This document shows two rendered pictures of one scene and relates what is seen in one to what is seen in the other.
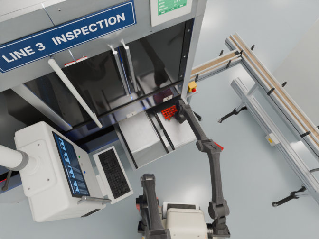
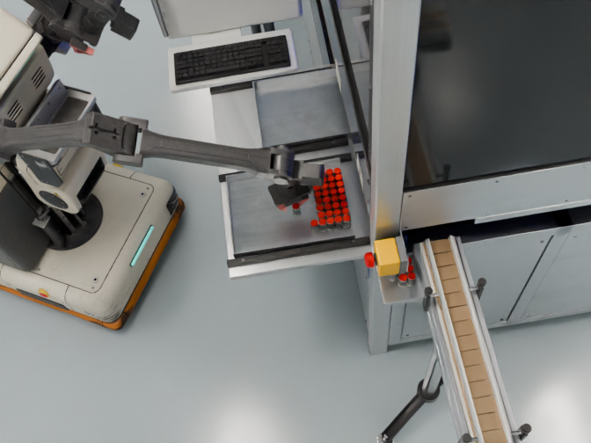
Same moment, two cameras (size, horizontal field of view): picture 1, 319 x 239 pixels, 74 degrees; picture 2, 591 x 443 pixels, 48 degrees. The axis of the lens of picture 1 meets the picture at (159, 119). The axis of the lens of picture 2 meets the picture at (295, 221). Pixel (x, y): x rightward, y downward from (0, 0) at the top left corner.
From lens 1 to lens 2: 151 cm
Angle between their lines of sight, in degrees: 44
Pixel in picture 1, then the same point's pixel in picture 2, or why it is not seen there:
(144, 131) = (300, 125)
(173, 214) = (21, 32)
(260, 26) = not seen: outside the picture
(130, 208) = (200, 177)
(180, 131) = (266, 210)
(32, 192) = not seen: outside the picture
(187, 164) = (251, 344)
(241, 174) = not seen: outside the picture
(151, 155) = (229, 127)
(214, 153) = (83, 122)
